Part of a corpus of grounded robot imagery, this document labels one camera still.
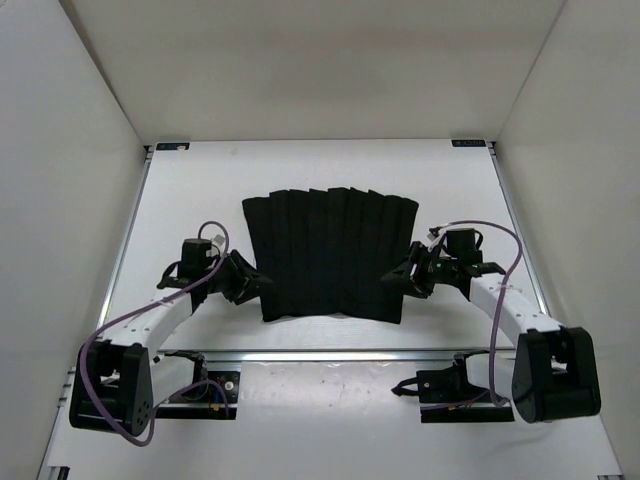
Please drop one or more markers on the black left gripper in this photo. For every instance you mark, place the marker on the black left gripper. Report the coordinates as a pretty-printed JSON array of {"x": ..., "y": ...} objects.
[{"x": 244, "y": 273}]

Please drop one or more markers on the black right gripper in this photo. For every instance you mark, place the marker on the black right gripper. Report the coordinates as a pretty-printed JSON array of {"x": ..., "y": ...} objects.
[{"x": 403, "y": 276}]

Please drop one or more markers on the black pleated skirt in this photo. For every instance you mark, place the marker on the black pleated skirt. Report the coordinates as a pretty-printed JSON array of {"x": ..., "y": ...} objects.
[{"x": 326, "y": 251}]

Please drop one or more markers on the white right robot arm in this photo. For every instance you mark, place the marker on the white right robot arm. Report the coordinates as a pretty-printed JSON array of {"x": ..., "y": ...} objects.
[{"x": 553, "y": 374}]

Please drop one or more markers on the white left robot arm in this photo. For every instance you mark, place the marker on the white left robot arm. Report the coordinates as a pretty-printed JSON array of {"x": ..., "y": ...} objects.
[{"x": 122, "y": 375}]

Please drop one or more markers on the blue label sticker right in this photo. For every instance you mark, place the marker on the blue label sticker right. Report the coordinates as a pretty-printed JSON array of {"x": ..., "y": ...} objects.
[{"x": 468, "y": 143}]

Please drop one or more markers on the blue label sticker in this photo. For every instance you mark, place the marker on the blue label sticker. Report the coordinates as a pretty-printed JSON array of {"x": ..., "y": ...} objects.
[
  {"x": 172, "y": 146},
  {"x": 468, "y": 143}
]

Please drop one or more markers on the blue label sticker left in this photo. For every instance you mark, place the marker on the blue label sticker left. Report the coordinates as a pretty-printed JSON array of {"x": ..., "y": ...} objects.
[{"x": 172, "y": 146}]

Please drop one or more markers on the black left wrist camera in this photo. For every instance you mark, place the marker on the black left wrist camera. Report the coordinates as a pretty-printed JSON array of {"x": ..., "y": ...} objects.
[{"x": 197, "y": 258}]

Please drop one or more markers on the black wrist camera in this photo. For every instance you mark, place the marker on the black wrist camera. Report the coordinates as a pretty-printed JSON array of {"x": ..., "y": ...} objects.
[
  {"x": 197, "y": 258},
  {"x": 464, "y": 245}
]

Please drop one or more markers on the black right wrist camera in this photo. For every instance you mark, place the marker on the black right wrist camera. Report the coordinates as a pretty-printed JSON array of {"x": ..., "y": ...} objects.
[{"x": 464, "y": 245}]

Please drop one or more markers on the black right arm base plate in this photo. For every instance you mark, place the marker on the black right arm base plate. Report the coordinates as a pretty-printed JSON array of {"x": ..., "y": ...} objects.
[{"x": 447, "y": 397}]

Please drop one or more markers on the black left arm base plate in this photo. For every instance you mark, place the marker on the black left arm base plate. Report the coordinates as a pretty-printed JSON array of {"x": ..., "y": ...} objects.
[{"x": 186, "y": 386}]

